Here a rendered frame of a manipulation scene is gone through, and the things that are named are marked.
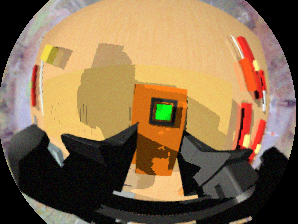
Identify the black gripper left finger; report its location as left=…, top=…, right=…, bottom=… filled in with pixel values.
left=60, top=123, right=138, bottom=192

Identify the tan rectangular wooden panel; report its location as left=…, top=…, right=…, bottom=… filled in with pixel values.
left=43, top=64, right=233, bottom=151

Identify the orange-handled awl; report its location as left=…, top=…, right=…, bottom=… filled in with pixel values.
left=231, top=35, right=257, bottom=92

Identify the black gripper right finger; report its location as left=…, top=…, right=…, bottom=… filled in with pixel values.
left=177, top=131, right=253, bottom=197

